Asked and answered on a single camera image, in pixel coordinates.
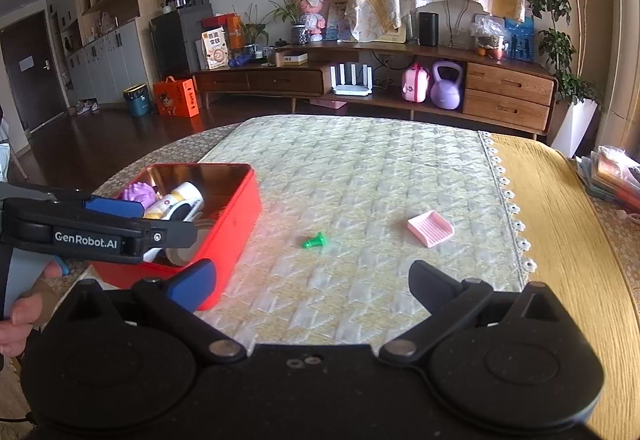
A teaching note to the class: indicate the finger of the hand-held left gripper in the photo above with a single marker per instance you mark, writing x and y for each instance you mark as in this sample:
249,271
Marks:
115,209

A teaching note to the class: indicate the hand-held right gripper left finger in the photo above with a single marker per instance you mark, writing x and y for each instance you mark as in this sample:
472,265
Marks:
192,287

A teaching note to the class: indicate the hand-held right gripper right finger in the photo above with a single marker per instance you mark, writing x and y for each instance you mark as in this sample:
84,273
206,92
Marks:
430,282

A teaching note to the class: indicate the purple-blue monster toy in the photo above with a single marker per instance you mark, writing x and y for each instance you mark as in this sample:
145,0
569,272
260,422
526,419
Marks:
140,194

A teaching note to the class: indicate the pink ridged dish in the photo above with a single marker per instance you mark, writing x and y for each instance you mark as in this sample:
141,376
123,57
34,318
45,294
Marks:
430,229

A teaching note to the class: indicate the white plastic bottle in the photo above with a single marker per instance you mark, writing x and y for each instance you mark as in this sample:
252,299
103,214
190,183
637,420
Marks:
175,202

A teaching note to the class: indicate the red tin box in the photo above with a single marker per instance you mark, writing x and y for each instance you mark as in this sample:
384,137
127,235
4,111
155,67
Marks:
235,230

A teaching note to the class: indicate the green plastic piece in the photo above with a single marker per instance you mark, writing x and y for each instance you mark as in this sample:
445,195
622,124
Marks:
315,241

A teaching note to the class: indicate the person's left hand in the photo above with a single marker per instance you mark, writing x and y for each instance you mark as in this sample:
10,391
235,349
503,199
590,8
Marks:
17,320

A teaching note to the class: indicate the teal bucket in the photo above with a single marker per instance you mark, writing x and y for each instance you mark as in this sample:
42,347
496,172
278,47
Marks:
137,102

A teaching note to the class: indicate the orange gift bag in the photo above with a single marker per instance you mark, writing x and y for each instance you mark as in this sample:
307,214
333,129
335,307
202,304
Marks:
175,98

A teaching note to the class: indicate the yellow tablecloth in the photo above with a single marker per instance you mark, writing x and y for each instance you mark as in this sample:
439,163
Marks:
565,245

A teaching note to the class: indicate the dark door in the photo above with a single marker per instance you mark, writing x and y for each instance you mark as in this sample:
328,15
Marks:
30,84

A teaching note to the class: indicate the dark wooden drawer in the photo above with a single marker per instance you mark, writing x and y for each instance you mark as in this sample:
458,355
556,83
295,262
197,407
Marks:
222,82
285,82

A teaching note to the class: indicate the dark mini fridge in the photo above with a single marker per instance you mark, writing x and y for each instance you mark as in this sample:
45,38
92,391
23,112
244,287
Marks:
175,39

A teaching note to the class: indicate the light wooden drawer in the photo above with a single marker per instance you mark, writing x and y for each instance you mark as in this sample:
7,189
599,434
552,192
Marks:
510,82
505,110

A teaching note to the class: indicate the purple kettlebell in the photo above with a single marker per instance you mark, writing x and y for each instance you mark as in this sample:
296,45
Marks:
446,94

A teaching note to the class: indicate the white cereal box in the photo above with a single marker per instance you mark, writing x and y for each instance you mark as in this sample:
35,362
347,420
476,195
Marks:
216,48

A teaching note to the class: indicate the small blue toy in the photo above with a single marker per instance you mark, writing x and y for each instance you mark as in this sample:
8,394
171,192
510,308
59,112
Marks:
239,61

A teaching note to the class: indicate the pink toy suitcase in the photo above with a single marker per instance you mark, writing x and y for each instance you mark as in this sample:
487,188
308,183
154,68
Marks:
416,87

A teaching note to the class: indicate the pink flat box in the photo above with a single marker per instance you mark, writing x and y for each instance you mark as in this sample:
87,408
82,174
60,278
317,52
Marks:
330,103

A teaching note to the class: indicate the white router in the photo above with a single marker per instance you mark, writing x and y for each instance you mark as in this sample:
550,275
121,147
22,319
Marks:
352,87

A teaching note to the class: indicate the wooden media cabinet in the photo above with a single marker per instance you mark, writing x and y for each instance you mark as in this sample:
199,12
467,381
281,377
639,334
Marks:
390,74

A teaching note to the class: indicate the red gift box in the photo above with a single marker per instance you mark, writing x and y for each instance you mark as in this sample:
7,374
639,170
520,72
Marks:
235,34

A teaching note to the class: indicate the stack of folders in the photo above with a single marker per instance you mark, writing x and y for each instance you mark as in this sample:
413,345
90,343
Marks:
615,174

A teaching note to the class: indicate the white planter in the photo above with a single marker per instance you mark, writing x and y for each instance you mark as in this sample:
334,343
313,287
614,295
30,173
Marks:
575,124

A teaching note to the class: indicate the leafy potted plant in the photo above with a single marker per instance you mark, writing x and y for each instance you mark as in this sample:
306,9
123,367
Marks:
255,34

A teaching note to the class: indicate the small white box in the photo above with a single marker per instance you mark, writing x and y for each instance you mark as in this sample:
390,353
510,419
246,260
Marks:
292,58

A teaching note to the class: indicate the clear plastic bag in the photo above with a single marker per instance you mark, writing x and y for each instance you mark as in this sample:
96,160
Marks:
487,39

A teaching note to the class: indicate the black cylinder speaker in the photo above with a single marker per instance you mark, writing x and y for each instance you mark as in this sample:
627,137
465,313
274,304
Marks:
428,29

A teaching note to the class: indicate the plant in patterned pot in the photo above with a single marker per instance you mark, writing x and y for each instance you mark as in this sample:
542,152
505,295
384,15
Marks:
299,35

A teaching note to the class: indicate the blue picture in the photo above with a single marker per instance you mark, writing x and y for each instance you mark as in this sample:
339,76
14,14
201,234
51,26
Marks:
520,39

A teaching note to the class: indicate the pink doll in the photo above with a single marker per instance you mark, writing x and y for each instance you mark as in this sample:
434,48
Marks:
314,19

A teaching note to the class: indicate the wall storage cabinet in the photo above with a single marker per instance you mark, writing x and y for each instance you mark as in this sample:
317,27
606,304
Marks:
115,54

